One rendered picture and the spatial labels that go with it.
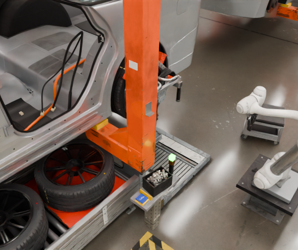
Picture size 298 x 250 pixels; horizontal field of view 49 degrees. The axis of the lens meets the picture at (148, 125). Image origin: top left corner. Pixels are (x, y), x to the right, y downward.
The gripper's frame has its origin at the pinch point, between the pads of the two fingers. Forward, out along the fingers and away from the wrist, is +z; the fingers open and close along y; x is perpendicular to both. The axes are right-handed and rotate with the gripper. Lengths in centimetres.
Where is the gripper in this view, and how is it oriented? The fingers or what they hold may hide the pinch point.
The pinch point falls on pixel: (249, 127)
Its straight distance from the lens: 296.3
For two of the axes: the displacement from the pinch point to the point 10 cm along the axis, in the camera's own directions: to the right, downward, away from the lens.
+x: -6.7, -5.0, 5.5
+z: -0.1, 7.4, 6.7
